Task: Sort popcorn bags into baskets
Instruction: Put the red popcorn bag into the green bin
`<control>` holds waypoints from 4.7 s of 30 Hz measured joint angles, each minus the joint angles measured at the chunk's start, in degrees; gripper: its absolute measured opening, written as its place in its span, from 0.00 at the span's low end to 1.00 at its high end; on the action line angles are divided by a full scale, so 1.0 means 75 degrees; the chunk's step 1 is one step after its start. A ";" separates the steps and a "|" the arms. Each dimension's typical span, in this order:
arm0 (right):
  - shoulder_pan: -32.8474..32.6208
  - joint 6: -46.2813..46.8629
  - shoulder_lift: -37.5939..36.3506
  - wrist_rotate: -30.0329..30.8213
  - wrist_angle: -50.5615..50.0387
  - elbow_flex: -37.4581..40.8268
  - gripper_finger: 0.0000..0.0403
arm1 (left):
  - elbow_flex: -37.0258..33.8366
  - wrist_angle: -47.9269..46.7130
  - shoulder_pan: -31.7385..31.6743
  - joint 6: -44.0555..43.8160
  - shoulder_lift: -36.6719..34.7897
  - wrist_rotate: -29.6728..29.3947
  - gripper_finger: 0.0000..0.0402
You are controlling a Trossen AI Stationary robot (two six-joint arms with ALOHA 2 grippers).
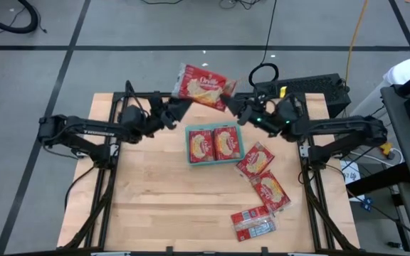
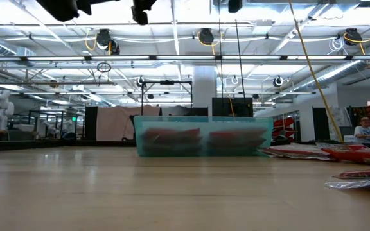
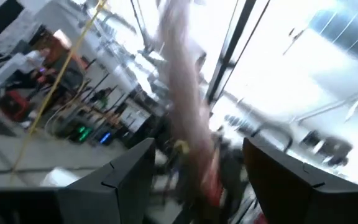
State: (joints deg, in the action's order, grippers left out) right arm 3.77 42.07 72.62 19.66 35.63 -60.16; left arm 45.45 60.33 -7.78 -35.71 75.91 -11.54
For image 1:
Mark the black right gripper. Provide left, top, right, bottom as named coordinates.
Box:
left=220, top=95, right=268, bottom=126

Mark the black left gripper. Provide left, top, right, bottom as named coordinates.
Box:
left=144, top=95, right=194, bottom=131

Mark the red Orville popcorn bag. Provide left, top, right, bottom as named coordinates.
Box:
left=213, top=126, right=242, bottom=161
left=250, top=170, right=293, bottom=214
left=188, top=129, right=216, bottom=164
left=171, top=63, right=238, bottom=112
left=235, top=141, right=276, bottom=180
left=230, top=205, right=278, bottom=242

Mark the teal translucent plastic basket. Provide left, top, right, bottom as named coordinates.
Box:
left=184, top=122, right=246, bottom=167

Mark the white paper sheet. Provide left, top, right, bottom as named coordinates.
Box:
left=340, top=160, right=361, bottom=195

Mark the yellow power plug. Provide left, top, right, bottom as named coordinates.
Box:
left=377, top=142, right=394, bottom=160

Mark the black desk leg beam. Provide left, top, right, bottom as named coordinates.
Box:
left=345, top=161, right=410, bottom=198

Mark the blue clip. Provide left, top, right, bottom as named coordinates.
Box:
left=360, top=197, right=374, bottom=213

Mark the white bin bag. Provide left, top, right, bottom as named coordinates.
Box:
left=349, top=58, right=410, bottom=125

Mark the black hanging cable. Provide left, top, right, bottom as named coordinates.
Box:
left=248, top=0, right=280, bottom=88

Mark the black floor cable bundle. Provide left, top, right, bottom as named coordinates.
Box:
left=219, top=0, right=265, bottom=11

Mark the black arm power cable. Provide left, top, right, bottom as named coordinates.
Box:
left=63, top=164, right=98, bottom=213

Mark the yellow hanging cable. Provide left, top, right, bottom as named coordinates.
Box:
left=343, top=0, right=369, bottom=122

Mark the white power cable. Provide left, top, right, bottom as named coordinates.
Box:
left=349, top=147, right=405, bottom=168

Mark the thick black hose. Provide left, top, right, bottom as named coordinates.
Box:
left=0, top=0, right=39, bottom=36

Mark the long black floor cable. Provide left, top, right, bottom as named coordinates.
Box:
left=345, top=188, right=410, bottom=246

